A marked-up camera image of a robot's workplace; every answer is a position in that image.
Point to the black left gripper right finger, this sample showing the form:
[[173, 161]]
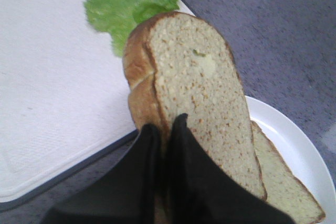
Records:
[[200, 192]]

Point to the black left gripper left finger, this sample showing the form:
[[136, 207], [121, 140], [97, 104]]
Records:
[[126, 194]]

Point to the bread slice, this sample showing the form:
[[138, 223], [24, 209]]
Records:
[[176, 63], [284, 190]]

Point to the green lettuce leaf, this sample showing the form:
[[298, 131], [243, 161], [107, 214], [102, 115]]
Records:
[[119, 17]]

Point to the white round plate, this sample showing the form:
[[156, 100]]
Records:
[[298, 152]]

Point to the white cutting board dark rim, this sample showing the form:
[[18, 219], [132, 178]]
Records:
[[63, 96]]

